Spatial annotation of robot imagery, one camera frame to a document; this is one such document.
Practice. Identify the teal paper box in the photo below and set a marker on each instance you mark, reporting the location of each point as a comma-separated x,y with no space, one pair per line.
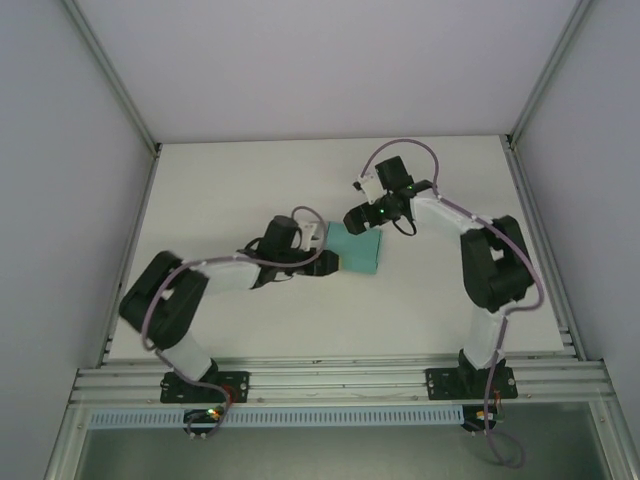
360,250

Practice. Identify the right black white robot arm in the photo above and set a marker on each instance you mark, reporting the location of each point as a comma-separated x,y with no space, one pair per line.
495,270

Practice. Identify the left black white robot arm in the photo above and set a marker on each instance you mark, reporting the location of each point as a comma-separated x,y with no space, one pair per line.
165,290

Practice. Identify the left black connector board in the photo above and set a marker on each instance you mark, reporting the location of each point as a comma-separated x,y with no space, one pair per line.
200,415

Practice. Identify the black connector board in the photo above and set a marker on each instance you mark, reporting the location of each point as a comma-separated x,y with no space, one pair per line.
472,422
200,415

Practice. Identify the grey metal sheet panel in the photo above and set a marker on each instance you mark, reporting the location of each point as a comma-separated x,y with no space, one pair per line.
325,455

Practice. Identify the right black connector board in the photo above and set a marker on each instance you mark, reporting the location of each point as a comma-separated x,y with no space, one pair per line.
472,422

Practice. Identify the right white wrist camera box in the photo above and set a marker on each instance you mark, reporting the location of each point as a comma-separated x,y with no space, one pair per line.
370,187

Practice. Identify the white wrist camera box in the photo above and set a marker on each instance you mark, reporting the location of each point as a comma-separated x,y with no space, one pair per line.
370,187
310,232

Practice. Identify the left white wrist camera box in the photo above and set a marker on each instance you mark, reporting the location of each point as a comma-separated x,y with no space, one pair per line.
310,232

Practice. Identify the aluminium mounting rail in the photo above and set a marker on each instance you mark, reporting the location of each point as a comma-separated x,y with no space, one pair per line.
325,380

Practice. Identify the aluminium table side rail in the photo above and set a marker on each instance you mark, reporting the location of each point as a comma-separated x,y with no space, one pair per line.
145,200
525,200

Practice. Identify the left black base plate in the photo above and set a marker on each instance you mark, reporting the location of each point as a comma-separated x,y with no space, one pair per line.
240,387

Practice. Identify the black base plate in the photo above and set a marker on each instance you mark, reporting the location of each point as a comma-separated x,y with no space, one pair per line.
240,387
435,385

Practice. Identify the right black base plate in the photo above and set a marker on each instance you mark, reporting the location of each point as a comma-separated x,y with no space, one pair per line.
435,385

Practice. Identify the aluminium frame post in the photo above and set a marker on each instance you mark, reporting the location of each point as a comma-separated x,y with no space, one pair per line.
545,75
117,82

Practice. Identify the aluminium lower frame profile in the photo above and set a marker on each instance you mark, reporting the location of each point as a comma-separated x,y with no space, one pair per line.
62,450
617,450

